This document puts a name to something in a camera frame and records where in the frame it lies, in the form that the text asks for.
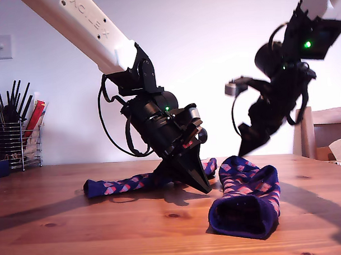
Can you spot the red chopstick packet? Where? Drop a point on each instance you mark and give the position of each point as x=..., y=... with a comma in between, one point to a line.
x=34, y=118

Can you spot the cardboard box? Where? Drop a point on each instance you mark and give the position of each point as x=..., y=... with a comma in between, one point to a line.
x=324, y=154

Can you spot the black round kitchen utensil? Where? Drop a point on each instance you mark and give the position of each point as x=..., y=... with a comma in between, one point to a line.
x=11, y=113

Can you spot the wooden chair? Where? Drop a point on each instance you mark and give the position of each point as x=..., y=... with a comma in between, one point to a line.
x=327, y=115

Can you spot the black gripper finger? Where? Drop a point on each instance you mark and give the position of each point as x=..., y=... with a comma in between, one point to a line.
x=205, y=171
x=189, y=171
x=252, y=138

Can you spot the navy blue box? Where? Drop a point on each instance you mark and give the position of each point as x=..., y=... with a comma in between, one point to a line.
x=0, y=169

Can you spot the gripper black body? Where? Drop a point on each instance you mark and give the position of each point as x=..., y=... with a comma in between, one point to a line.
x=165, y=139

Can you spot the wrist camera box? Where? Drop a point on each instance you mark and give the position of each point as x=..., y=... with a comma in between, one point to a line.
x=235, y=87
x=193, y=112

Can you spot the purple pink patterned sock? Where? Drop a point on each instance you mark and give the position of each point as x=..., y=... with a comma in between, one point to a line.
x=113, y=188
x=245, y=186

